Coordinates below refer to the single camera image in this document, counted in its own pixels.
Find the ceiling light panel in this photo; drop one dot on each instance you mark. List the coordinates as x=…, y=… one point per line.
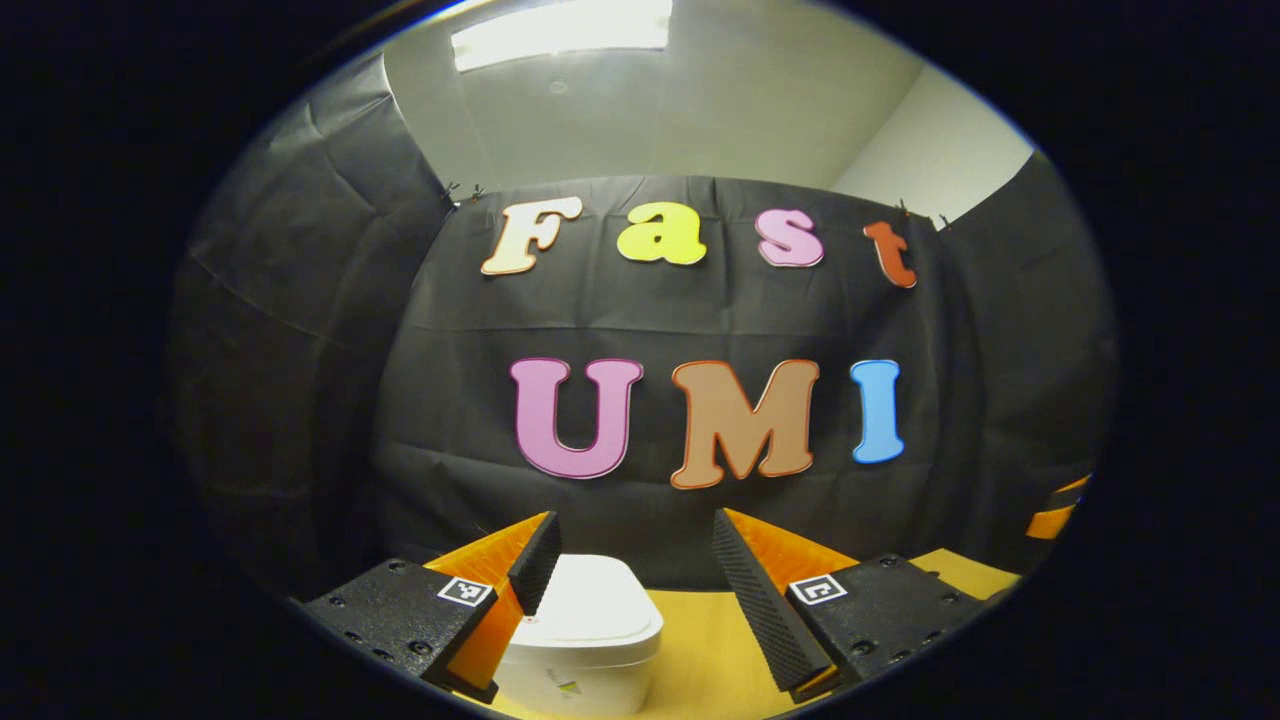
x=560, y=30

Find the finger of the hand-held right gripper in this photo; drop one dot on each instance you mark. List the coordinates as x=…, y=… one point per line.
x=1072, y=492
x=1050, y=523

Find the black backdrop cloth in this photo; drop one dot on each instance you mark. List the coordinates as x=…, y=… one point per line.
x=950, y=450

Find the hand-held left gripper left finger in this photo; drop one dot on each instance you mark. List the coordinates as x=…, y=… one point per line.
x=538, y=565

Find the wooden desktop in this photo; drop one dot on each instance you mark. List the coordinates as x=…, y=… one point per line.
x=700, y=650

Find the white desktop garbage bin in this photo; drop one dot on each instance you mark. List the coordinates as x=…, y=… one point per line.
x=590, y=610

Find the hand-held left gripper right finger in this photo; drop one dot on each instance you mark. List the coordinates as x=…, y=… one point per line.
x=765, y=620

